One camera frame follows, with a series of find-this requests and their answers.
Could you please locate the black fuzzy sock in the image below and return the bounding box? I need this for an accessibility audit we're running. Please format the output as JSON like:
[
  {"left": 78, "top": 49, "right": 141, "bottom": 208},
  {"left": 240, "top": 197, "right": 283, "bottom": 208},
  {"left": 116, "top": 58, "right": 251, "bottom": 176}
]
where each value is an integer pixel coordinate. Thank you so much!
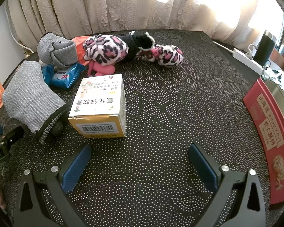
[{"left": 119, "top": 31, "right": 155, "bottom": 54}]

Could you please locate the pink and cream fuzzy sock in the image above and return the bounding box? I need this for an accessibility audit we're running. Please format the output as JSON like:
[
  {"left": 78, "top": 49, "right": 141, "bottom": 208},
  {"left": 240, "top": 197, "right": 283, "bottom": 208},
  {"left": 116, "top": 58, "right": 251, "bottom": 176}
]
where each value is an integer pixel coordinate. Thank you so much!
[{"left": 87, "top": 60, "right": 115, "bottom": 78}]

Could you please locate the white power strip cord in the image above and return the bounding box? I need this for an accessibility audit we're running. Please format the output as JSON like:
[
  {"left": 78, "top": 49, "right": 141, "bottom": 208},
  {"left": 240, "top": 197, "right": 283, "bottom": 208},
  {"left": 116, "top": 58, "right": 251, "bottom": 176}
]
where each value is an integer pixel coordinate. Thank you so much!
[{"left": 213, "top": 40, "right": 235, "bottom": 53}]

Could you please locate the white power strip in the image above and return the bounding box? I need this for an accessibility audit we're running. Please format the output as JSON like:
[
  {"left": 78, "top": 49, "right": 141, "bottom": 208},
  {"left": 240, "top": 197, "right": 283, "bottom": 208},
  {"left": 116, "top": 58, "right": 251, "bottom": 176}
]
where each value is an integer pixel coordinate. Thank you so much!
[{"left": 233, "top": 48, "right": 264, "bottom": 74}]

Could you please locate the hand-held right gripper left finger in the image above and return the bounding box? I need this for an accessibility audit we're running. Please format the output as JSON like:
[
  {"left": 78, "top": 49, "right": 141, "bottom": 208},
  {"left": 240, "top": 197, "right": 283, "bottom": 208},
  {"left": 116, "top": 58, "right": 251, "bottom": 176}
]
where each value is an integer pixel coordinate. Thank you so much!
[{"left": 13, "top": 144, "right": 92, "bottom": 227}]

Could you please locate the white and yellow carton box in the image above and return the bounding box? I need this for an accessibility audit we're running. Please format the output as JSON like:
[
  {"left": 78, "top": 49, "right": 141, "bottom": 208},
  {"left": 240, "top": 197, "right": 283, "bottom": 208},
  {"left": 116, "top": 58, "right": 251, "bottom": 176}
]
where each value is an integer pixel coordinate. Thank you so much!
[{"left": 68, "top": 74, "right": 126, "bottom": 138}]

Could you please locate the cream lace curtain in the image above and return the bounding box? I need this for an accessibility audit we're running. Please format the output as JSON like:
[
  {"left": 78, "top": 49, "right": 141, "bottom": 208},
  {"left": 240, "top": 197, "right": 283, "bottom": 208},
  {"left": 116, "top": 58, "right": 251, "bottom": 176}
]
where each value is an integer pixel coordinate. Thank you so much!
[{"left": 5, "top": 0, "right": 284, "bottom": 52}]

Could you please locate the large leopard print plush sock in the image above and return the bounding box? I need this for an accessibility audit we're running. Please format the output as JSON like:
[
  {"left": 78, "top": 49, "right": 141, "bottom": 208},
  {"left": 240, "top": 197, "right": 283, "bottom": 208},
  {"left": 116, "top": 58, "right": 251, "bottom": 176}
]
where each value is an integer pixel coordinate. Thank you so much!
[{"left": 82, "top": 35, "right": 129, "bottom": 67}]

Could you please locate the dark patterned tablecloth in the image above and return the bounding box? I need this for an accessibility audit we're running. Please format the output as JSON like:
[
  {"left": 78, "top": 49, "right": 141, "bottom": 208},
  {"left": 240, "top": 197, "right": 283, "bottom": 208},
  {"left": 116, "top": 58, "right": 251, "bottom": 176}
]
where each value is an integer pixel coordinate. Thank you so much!
[{"left": 0, "top": 30, "right": 284, "bottom": 227}]

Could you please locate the grey sock with striped cuff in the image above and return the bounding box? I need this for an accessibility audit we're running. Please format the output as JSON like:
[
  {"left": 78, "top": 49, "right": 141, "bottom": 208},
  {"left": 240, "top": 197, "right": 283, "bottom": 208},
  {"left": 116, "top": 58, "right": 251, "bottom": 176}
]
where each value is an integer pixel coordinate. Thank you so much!
[{"left": 2, "top": 61, "right": 67, "bottom": 145}]

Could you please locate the black thermos flask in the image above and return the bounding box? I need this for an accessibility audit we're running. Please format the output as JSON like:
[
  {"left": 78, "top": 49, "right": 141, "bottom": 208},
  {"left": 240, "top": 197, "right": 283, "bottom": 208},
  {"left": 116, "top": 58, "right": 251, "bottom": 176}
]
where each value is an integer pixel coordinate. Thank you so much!
[{"left": 253, "top": 30, "right": 277, "bottom": 64}]

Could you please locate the grey knit sock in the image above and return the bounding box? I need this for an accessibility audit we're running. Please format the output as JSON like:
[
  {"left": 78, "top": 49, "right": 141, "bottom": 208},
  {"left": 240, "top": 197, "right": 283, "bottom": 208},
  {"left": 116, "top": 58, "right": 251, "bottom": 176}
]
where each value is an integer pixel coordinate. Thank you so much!
[{"left": 37, "top": 33, "right": 76, "bottom": 67}]

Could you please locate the white wall cable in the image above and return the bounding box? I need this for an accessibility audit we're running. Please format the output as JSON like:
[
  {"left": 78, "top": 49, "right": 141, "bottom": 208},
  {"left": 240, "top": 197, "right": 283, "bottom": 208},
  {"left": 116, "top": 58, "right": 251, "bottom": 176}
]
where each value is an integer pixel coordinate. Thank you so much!
[{"left": 5, "top": 0, "right": 35, "bottom": 54}]

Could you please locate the small leopard print plush sock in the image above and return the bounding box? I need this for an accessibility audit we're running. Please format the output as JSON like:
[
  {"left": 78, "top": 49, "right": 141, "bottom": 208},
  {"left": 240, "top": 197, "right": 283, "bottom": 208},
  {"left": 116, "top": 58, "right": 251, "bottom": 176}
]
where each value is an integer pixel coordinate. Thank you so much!
[{"left": 152, "top": 44, "right": 184, "bottom": 68}]

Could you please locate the blue tissue packet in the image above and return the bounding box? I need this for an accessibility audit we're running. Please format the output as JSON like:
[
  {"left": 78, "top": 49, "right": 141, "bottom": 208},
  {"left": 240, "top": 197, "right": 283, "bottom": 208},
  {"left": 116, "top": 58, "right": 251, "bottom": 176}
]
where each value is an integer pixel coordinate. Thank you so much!
[
  {"left": 41, "top": 65, "right": 55, "bottom": 86},
  {"left": 50, "top": 63, "right": 86, "bottom": 89}
]

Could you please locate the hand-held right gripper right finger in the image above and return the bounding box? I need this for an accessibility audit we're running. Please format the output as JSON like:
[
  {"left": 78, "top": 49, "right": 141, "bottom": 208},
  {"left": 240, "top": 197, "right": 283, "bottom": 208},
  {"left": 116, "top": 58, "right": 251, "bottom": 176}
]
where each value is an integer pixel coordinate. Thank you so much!
[{"left": 189, "top": 143, "right": 271, "bottom": 227}]

